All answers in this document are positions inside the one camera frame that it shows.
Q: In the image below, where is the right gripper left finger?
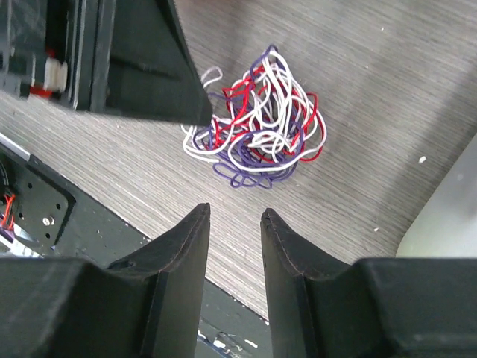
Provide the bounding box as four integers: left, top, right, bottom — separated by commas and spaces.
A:
1, 204, 211, 357

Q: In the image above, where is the white cable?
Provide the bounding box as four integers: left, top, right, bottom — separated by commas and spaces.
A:
181, 50, 328, 173

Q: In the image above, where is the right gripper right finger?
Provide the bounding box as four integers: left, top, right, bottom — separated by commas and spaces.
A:
260, 208, 476, 357

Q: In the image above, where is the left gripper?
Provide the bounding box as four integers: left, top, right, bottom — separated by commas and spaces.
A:
1, 0, 212, 126

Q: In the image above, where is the purple cable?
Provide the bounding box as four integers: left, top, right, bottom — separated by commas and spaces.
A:
200, 43, 306, 189

